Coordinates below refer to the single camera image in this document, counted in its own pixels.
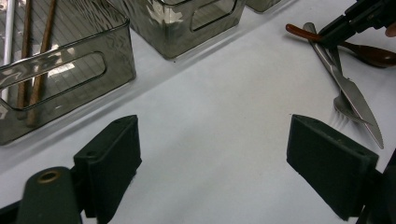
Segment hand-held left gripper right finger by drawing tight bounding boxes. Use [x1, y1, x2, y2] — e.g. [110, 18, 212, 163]
[286, 113, 380, 222]

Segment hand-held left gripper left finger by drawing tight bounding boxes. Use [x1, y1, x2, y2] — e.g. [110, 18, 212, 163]
[73, 114, 143, 224]

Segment brown wooden spoon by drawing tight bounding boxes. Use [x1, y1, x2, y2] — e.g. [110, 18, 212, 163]
[285, 23, 396, 69]

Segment metal fork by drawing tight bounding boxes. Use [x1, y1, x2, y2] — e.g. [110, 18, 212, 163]
[328, 46, 373, 130]

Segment metal knife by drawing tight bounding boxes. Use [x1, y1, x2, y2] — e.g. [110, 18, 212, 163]
[303, 21, 385, 150]

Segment smoky clear plastic bin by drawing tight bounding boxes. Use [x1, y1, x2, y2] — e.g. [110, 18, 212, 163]
[0, 0, 137, 147]
[246, 0, 283, 13]
[108, 0, 247, 60]

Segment brown wooden chopstick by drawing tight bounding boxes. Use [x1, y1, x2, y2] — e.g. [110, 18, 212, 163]
[26, 0, 59, 127]
[16, 0, 34, 120]

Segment white chopstick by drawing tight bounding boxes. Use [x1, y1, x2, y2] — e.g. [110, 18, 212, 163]
[0, 0, 17, 104]

